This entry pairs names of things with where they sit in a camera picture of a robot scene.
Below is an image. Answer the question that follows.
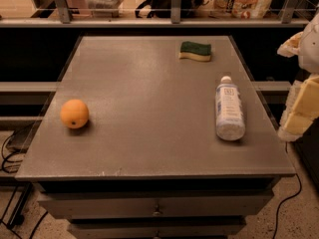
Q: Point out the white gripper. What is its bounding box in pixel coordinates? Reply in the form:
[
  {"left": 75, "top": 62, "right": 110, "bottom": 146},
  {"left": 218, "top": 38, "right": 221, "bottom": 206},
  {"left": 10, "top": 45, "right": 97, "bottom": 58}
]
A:
[{"left": 277, "top": 14, "right": 319, "bottom": 141}]

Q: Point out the orange fruit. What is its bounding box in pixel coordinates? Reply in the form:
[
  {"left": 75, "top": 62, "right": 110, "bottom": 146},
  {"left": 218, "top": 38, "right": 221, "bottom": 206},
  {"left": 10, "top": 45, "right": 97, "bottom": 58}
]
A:
[{"left": 60, "top": 100, "right": 89, "bottom": 129}]

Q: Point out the clear plastic water bottle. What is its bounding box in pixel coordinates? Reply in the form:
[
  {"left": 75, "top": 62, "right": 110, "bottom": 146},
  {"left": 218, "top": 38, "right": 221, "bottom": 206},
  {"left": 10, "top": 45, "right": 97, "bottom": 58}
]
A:
[{"left": 215, "top": 76, "right": 245, "bottom": 141}]

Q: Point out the green yellow sponge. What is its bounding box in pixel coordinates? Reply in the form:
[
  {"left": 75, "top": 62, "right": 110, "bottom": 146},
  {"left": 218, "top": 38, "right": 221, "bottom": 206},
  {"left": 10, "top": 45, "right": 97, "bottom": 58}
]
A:
[{"left": 178, "top": 41, "right": 211, "bottom": 62}]

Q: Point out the black bag on shelf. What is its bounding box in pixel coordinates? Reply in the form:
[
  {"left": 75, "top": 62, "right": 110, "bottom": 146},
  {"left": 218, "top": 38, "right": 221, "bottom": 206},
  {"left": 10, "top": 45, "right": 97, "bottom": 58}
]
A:
[{"left": 135, "top": 0, "right": 207, "bottom": 19}]

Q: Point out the clear plastic box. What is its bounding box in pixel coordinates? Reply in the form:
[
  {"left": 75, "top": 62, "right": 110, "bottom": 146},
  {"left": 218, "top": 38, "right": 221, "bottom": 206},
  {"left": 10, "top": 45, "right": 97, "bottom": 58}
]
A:
[{"left": 86, "top": 0, "right": 123, "bottom": 18}]

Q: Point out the metal railing shelf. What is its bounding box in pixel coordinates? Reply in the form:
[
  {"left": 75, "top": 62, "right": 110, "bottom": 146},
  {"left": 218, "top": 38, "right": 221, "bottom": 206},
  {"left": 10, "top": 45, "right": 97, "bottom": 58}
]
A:
[{"left": 0, "top": 0, "right": 319, "bottom": 28}]

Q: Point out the black cable right floor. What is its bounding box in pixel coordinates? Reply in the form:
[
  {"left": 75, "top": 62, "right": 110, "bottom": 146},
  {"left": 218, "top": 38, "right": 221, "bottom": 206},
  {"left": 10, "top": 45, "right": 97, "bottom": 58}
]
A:
[{"left": 271, "top": 142, "right": 303, "bottom": 239}]

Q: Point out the black cables left floor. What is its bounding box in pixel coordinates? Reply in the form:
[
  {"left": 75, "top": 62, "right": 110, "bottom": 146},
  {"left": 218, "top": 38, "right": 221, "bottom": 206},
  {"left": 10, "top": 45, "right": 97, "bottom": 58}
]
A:
[{"left": 0, "top": 122, "right": 49, "bottom": 239}]

